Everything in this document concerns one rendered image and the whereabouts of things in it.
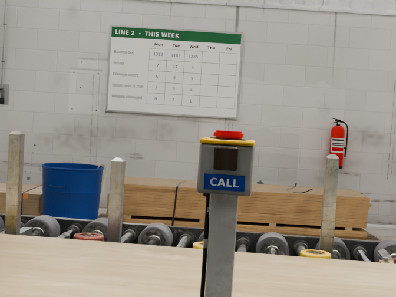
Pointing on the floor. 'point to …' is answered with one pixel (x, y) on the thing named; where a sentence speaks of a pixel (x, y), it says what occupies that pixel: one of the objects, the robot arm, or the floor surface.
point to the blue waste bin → (72, 190)
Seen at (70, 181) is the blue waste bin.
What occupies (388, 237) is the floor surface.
